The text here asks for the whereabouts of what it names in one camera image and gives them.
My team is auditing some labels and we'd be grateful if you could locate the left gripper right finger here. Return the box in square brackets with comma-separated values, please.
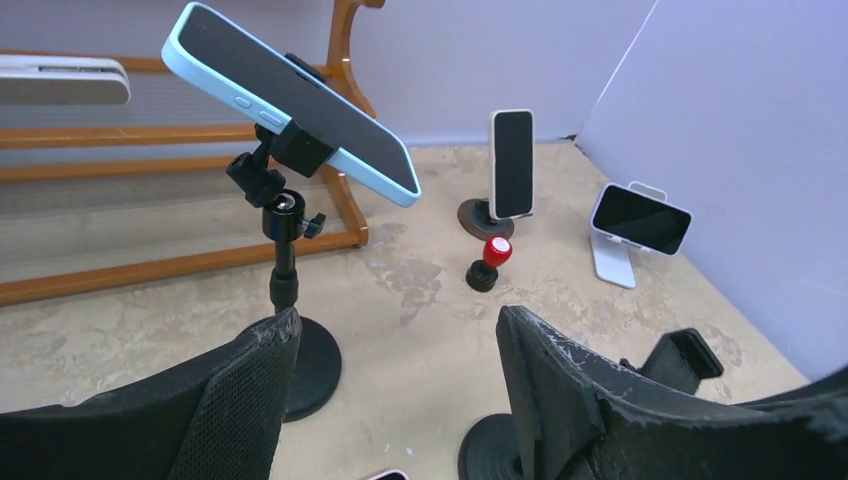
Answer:
[496, 306, 847, 479]

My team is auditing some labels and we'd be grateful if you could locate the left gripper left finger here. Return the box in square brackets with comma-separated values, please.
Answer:
[1, 308, 301, 479]

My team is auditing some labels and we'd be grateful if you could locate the black tall phone stand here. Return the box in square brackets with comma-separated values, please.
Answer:
[226, 120, 342, 423]

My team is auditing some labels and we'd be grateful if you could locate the white case phone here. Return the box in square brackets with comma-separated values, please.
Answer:
[489, 109, 535, 220]

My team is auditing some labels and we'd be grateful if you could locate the blue case phone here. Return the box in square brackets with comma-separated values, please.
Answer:
[161, 2, 421, 207]

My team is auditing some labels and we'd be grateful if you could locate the black round-base phone stand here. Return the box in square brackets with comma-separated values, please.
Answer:
[458, 328, 724, 479]

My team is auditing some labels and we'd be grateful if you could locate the pink case phone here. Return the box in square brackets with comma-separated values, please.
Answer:
[367, 469, 410, 480]

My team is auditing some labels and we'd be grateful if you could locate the white folding phone stand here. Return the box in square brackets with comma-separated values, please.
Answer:
[590, 181, 667, 289]

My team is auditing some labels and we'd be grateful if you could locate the black phone on white stand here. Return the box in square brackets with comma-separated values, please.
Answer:
[590, 183, 692, 256]

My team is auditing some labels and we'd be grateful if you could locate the dark round phone stand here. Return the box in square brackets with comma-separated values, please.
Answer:
[457, 198, 514, 241]

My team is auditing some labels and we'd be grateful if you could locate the red capped small bottle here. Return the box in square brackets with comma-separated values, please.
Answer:
[465, 236, 513, 292]

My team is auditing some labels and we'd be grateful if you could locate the wooden shelf rack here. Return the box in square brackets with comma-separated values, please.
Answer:
[1, 1, 385, 306]

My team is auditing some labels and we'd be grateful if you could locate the white clip object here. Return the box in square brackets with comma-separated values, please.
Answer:
[1, 54, 131, 106]

